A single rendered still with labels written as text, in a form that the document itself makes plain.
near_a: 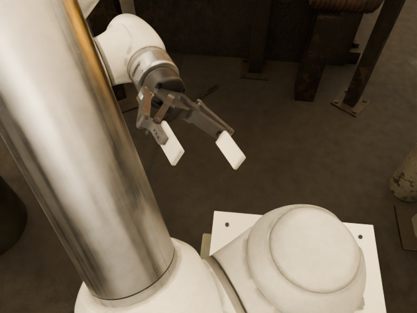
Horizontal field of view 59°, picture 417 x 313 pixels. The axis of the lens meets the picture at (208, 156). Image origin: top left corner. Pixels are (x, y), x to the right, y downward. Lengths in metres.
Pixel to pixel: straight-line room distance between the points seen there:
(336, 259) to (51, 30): 0.36
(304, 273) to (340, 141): 1.14
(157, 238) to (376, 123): 1.36
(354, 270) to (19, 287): 1.05
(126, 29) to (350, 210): 0.95
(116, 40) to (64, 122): 0.48
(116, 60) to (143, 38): 0.07
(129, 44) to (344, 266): 0.54
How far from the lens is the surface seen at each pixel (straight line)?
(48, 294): 1.26
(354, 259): 0.45
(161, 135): 0.55
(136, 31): 0.77
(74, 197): 0.32
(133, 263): 0.37
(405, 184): 1.39
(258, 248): 0.44
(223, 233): 0.73
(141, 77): 0.70
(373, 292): 0.74
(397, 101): 1.78
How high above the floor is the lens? 1.12
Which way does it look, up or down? 54 degrees down
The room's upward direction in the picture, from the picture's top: straight up
